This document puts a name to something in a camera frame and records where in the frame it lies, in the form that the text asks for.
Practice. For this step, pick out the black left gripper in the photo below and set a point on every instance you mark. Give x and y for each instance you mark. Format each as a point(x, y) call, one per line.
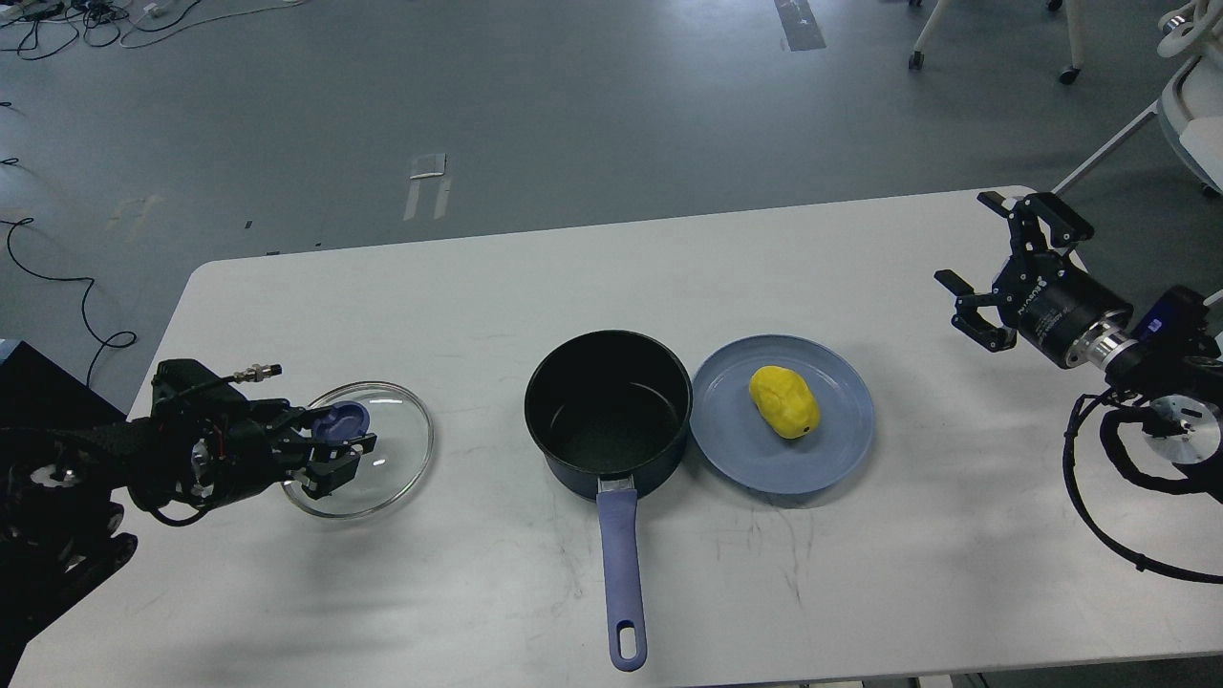
point(254, 444)

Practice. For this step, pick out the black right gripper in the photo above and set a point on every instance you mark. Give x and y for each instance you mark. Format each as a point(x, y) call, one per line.
point(1045, 297)

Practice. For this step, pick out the glass pot lid blue knob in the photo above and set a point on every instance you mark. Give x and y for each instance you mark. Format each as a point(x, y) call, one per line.
point(403, 449)

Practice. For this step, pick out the yellow potato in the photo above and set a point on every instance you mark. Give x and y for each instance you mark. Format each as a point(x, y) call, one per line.
point(785, 401)

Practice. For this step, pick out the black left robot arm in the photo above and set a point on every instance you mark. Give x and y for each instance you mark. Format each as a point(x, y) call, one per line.
point(203, 445)

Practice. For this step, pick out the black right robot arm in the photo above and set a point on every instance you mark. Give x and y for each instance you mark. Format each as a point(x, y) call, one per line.
point(1161, 423)

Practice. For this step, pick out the white office chair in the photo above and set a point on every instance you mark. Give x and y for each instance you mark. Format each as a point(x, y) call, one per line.
point(1188, 109)

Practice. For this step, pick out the black box at left edge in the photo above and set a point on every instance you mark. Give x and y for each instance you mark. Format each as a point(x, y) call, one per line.
point(37, 393)

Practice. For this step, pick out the blue plastic plate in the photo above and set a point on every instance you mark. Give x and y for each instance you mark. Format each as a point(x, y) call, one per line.
point(738, 442)

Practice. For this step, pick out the dark blue saucepan with handle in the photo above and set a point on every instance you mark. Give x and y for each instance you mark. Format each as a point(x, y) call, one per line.
point(610, 411)

